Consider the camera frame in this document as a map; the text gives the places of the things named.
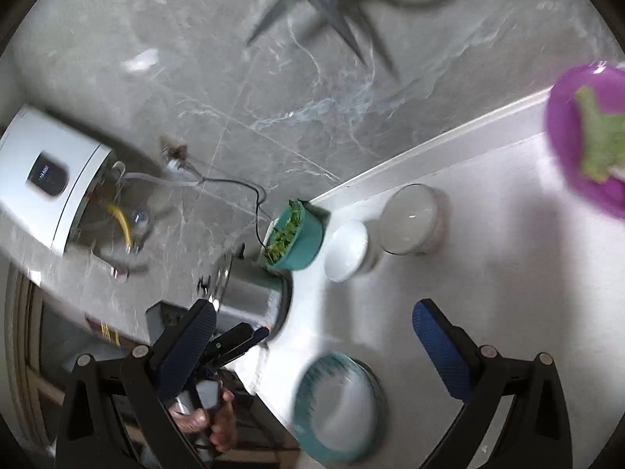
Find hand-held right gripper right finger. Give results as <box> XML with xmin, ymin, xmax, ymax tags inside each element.
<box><xmin>412</xmin><ymin>298</ymin><xmax>574</xmax><ymax>469</ymax></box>

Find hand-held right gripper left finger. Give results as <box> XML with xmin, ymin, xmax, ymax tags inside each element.
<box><xmin>55</xmin><ymin>298</ymin><xmax>218</xmax><ymax>469</ymax></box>

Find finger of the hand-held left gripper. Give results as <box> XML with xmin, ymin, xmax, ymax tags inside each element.
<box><xmin>202</xmin><ymin>327</ymin><xmax>270</xmax><ymax>371</ymax></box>
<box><xmin>211</xmin><ymin>322</ymin><xmax>255</xmax><ymax>356</ymax></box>

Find teal floral plate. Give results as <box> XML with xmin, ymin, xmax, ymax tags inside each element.
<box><xmin>293</xmin><ymin>352</ymin><xmax>389</xmax><ymax>465</ymax></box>

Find small white bowl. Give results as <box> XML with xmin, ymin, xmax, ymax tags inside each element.
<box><xmin>325</xmin><ymin>220</ymin><xmax>384</xmax><ymax>283</ymax></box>

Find dark-rimmed patterned bowl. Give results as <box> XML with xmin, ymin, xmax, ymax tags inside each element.
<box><xmin>380</xmin><ymin>183</ymin><xmax>447</xmax><ymax>256</ymax></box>

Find person's left hand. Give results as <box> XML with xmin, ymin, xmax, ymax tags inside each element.
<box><xmin>171</xmin><ymin>388</ymin><xmax>238</xmax><ymax>453</ymax></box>

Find stainless steel cooker pot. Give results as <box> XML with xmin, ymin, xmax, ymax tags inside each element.
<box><xmin>198</xmin><ymin>249</ymin><xmax>294</xmax><ymax>340</ymax></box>

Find teal vegetable basket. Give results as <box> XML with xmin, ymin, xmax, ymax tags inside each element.
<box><xmin>264</xmin><ymin>200</ymin><xmax>325</xmax><ymax>272</ymax></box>

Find leafy greens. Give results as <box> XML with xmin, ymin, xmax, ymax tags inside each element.
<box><xmin>264</xmin><ymin>199</ymin><xmax>304</xmax><ymax>265</ymax></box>

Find white water heater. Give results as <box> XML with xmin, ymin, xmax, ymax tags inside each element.
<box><xmin>0</xmin><ymin>105</ymin><xmax>118</xmax><ymax>257</ymax></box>

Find purple plastic bowl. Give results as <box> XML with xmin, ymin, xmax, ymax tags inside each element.
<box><xmin>544</xmin><ymin>61</ymin><xmax>625</xmax><ymax>220</ymax></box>

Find green vegetable stem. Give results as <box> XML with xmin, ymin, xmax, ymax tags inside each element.
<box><xmin>573</xmin><ymin>85</ymin><xmax>625</xmax><ymax>184</ymax></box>

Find yellow hose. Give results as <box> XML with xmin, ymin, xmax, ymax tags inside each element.
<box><xmin>108</xmin><ymin>204</ymin><xmax>138</xmax><ymax>255</ymax></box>

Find black power cord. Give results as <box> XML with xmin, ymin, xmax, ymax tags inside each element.
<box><xmin>195</xmin><ymin>176</ymin><xmax>274</xmax><ymax>250</ymax></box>

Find white power cable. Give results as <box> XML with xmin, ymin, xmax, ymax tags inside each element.
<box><xmin>114</xmin><ymin>161</ymin><xmax>201</xmax><ymax>189</ymax></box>

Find wall power outlet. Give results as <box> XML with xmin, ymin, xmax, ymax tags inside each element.
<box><xmin>160</xmin><ymin>139</ymin><xmax>191</xmax><ymax>169</ymax></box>

